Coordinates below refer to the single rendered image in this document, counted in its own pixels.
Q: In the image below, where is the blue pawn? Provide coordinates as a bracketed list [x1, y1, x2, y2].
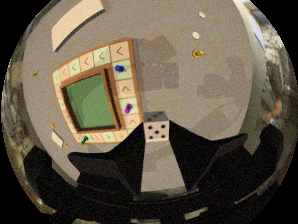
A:
[114, 65, 125, 73]

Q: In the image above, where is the purple pawn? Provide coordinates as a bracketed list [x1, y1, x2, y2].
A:
[125, 104, 132, 115]

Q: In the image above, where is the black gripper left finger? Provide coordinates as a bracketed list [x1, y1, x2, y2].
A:
[68, 121, 145, 198]

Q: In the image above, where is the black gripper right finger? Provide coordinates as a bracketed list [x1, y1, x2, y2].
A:
[169, 120, 247, 192]

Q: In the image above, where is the white die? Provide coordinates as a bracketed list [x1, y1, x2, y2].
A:
[144, 111, 169, 143]

